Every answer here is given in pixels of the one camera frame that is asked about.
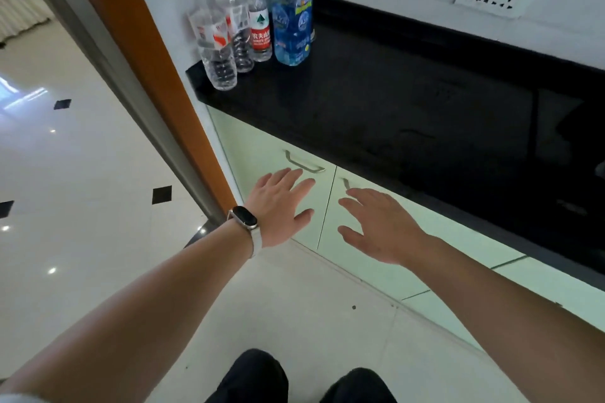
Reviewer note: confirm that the person's left hand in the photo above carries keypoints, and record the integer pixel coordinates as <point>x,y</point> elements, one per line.
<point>274,209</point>

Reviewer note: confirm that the person's right hand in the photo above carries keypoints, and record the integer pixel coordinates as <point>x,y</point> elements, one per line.
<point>390,232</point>

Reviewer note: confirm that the person's left thumb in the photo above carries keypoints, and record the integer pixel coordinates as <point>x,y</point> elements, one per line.
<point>305,215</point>

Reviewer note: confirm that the person's left little finger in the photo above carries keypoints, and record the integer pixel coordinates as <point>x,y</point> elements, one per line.
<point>263,180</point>

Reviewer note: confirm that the person's right thumb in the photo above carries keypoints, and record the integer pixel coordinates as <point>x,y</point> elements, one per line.
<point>349,234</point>

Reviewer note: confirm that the person's right middle finger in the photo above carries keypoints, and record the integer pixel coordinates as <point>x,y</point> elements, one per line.
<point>366,194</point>

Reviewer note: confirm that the person's left middle finger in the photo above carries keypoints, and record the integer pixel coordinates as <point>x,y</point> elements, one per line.
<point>292,179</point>

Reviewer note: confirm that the person's left forearm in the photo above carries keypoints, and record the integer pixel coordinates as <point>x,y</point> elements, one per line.
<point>142,308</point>

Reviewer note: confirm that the person's right forearm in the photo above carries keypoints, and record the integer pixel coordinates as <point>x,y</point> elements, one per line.
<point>510,317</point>

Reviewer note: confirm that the pale green cabinet door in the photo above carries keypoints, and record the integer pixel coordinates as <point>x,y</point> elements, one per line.
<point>378,275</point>
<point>534,294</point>
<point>255,152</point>

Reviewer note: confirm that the white fitness band watch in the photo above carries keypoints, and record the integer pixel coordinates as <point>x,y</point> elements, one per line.
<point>246,221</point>

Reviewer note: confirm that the clear bottle red white label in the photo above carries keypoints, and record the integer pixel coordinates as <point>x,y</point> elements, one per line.
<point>215,48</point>

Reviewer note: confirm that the clear bottle dark label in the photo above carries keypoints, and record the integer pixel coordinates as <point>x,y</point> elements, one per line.
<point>238,29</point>

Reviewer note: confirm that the person's right leg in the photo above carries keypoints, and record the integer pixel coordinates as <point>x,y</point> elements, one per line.
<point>361,388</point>

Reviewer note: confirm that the person's leg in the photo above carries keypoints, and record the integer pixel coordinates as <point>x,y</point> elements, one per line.
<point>253,379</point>
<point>361,388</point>

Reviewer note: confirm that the blue water bottle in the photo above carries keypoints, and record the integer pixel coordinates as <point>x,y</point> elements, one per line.
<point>292,20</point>

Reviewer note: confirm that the red cap water bottle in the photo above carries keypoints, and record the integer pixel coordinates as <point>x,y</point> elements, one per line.
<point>259,20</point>

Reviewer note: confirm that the person's left leg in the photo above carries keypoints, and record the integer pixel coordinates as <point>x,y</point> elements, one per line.
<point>253,379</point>

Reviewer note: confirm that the orange wooden door frame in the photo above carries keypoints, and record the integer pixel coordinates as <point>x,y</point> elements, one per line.
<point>151,67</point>

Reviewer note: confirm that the grey metal door frame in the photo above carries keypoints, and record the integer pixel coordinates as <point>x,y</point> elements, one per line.
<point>108,67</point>

